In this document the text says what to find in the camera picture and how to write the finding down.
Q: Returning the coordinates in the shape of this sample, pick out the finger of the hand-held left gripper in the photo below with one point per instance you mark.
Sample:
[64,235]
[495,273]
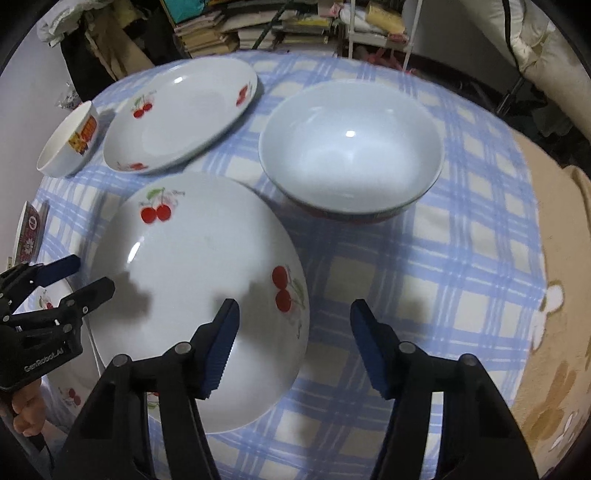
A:
[92,295]
[60,269]

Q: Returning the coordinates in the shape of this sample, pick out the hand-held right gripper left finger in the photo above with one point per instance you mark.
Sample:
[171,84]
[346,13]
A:
[220,355]

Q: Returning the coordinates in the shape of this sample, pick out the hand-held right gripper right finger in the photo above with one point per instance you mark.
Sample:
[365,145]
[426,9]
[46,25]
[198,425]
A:
[369,355]

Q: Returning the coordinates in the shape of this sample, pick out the white bowl with red print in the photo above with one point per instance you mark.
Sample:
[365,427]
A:
[32,230]

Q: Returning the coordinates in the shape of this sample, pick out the large white cherry plate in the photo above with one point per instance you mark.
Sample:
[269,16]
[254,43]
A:
[194,258]

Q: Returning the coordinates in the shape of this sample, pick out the small bowl with orange print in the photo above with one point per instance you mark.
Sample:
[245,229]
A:
[69,152]

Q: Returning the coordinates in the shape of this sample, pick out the large white bowl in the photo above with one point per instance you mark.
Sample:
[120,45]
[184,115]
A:
[351,147]

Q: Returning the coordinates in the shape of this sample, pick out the person's left hand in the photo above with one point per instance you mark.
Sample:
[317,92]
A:
[27,410]

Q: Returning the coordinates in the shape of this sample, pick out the blue plaid cloth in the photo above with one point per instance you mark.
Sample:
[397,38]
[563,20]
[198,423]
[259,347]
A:
[415,277]

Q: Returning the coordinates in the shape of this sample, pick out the clear glass object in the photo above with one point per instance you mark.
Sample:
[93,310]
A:
[70,98]

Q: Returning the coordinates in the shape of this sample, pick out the dark cloth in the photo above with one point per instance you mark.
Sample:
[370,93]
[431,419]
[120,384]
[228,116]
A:
[85,60]

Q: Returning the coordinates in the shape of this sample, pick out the brown patterned blanket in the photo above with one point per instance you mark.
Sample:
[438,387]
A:
[554,230]

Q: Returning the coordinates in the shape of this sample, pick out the beige cloth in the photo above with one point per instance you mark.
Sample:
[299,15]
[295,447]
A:
[120,41]

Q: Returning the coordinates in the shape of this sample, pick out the white cloth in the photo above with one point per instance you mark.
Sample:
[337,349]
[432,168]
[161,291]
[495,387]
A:
[60,23]

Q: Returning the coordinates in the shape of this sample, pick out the teal package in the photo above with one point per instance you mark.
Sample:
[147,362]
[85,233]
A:
[184,11]

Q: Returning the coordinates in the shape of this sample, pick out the stack of books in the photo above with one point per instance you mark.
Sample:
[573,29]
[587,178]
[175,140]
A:
[240,32]

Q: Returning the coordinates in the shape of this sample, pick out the white metal rack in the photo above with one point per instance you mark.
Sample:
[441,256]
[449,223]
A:
[352,37]

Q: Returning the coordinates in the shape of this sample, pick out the yellow packet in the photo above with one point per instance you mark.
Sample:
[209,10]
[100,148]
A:
[385,17]

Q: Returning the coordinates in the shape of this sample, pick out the white quilted bundle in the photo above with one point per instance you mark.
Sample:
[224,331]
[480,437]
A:
[535,41]

